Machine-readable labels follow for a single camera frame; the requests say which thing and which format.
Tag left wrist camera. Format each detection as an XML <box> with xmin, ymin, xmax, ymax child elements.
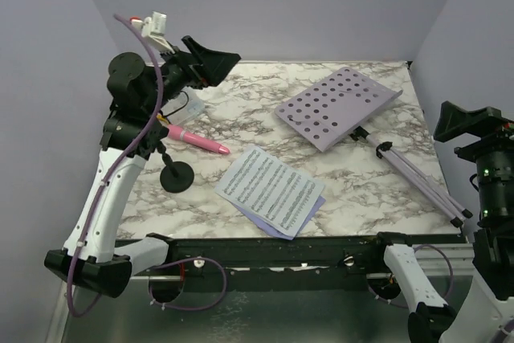
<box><xmin>129</xmin><ymin>11</ymin><xmax>175</xmax><ymax>54</ymax></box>

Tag lilac paper sheet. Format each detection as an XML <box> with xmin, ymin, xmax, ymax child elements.
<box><xmin>235</xmin><ymin>196</ymin><xmax>326</xmax><ymax>240</ymax></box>

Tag white sheet music page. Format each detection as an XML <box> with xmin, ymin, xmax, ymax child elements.
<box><xmin>214</xmin><ymin>145</ymin><xmax>324</xmax><ymax>239</ymax></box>

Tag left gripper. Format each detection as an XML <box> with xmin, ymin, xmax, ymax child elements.
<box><xmin>142</xmin><ymin>35</ymin><xmax>239</xmax><ymax>116</ymax></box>

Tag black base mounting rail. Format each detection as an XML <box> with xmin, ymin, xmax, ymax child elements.
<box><xmin>114</xmin><ymin>232</ymin><xmax>471</xmax><ymax>292</ymax></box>

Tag aluminium extrusion frame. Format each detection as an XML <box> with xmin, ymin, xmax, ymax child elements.
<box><xmin>59</xmin><ymin>244</ymin><xmax>483</xmax><ymax>320</ymax></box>

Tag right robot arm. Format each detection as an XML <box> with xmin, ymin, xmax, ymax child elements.
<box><xmin>369</xmin><ymin>101</ymin><xmax>513</xmax><ymax>342</ymax></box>

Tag yellow handled pliers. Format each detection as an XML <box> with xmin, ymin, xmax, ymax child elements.
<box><xmin>157</xmin><ymin>113</ymin><xmax>170</xmax><ymax>125</ymax></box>

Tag pink toy microphone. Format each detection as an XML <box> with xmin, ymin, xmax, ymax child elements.
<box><xmin>167</xmin><ymin>125</ymin><xmax>230</xmax><ymax>155</ymax></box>

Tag lilac music stand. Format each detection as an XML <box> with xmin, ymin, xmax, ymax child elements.
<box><xmin>275</xmin><ymin>67</ymin><xmax>473</xmax><ymax>228</ymax></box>

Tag black microphone desk stand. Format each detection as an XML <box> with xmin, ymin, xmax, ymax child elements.
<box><xmin>156</xmin><ymin>141</ymin><xmax>194</xmax><ymax>194</ymax></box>

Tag clear plastic compartment box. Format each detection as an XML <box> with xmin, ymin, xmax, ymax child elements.
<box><xmin>161</xmin><ymin>87</ymin><xmax>205</xmax><ymax>126</ymax></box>

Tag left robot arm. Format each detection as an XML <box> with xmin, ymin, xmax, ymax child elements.
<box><xmin>44</xmin><ymin>35</ymin><xmax>241</xmax><ymax>298</ymax></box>

